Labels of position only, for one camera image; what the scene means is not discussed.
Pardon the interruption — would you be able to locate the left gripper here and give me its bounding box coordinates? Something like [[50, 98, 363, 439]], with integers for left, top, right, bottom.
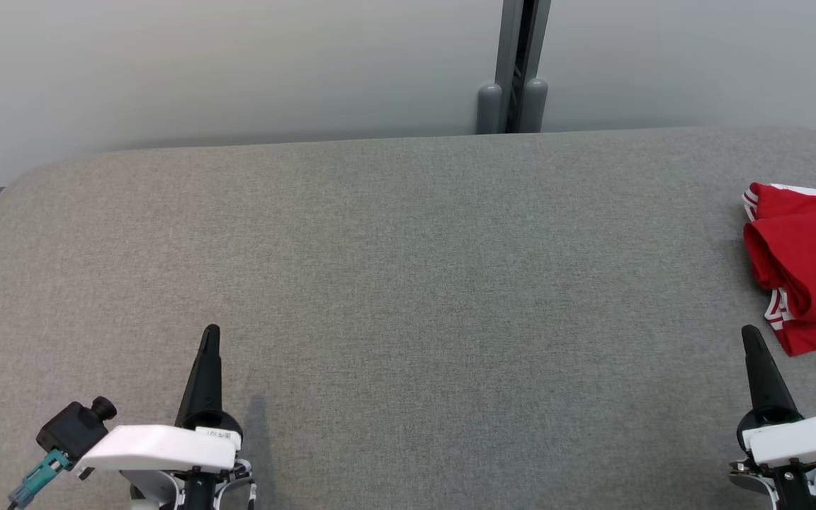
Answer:
[[75, 324, 256, 510]]

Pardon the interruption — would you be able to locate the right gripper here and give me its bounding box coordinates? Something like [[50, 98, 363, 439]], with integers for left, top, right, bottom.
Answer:
[[728, 324, 816, 510]]

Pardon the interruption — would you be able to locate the teal left camera connector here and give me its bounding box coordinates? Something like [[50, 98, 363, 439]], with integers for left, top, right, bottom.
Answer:
[[8, 448, 72, 509]]

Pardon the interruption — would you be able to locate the grey cylindrical post foot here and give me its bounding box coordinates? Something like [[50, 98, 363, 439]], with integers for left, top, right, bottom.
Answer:
[[521, 78, 549, 133]]

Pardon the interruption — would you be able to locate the grey vertical post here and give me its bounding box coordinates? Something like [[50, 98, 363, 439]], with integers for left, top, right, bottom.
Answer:
[[477, 84, 504, 135]]

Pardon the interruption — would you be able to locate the grey partition post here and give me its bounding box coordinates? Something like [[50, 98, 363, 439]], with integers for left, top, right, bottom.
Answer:
[[494, 0, 552, 134]]

